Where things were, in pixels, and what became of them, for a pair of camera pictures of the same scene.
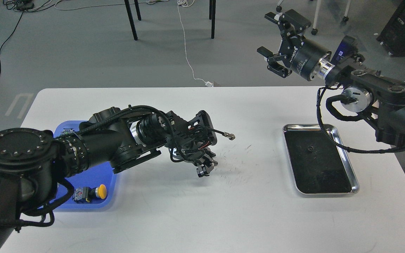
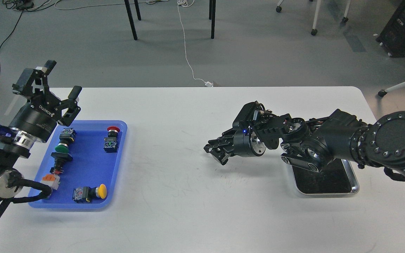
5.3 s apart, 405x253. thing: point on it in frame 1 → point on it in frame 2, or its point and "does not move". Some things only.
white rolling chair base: x=314 y=31 does not move
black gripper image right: x=302 y=54 → x=243 y=143
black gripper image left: x=203 y=158 → x=39 y=118
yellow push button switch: x=81 y=194 does not move
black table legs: x=212 y=10 does not move
